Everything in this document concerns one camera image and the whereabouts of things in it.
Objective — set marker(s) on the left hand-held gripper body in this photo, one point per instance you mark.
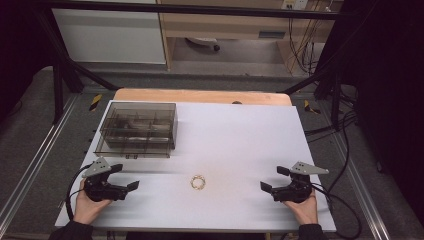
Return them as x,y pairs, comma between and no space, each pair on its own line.
100,191

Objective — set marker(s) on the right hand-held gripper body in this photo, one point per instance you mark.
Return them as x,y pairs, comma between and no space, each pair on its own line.
296,191

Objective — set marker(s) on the black metal stand leg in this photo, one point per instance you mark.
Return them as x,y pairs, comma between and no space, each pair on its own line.
333,83
60,80

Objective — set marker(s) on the black metal frame bar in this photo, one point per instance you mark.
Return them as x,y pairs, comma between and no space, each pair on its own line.
186,9

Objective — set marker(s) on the person's left hand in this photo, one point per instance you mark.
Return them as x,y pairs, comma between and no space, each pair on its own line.
86,208

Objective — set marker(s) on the yellow black striped tape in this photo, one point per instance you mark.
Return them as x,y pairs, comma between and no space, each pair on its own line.
310,107
95,102

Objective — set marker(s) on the office chair base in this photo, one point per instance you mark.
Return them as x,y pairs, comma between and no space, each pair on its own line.
203,41

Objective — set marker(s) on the smoky transparent organizer box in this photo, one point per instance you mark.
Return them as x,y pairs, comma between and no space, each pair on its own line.
138,130

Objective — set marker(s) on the wall power socket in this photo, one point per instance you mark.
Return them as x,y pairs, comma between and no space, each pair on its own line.
295,4

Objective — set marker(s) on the aluminium floor rail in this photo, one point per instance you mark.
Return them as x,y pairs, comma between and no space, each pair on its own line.
40,156
363,186

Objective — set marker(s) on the white cabinet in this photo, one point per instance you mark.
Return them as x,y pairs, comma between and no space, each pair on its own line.
110,36

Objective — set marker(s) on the dark curtain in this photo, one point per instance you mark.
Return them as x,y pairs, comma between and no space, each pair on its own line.
20,40
393,93

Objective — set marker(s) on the person's right hand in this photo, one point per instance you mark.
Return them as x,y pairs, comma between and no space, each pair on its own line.
306,211

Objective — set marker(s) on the wooden desk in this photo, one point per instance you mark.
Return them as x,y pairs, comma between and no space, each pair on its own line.
226,25

